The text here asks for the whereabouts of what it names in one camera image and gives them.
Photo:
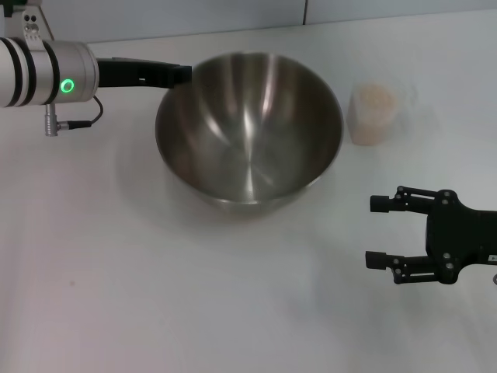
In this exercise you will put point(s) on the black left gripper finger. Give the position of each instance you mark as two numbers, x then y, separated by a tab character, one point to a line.
182	74

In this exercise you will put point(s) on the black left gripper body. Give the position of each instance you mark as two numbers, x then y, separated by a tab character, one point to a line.
128	73

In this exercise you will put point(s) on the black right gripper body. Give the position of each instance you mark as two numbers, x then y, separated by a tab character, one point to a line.
454	237

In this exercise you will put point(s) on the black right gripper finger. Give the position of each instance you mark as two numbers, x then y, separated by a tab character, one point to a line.
376	259
380	203

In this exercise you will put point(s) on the clear plastic measuring cup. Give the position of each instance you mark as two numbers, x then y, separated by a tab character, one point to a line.
355	130

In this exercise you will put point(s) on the stainless steel mixing bowl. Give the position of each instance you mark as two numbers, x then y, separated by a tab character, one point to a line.
252	136

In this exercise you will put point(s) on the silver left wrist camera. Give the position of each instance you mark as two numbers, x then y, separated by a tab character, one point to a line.
34	25

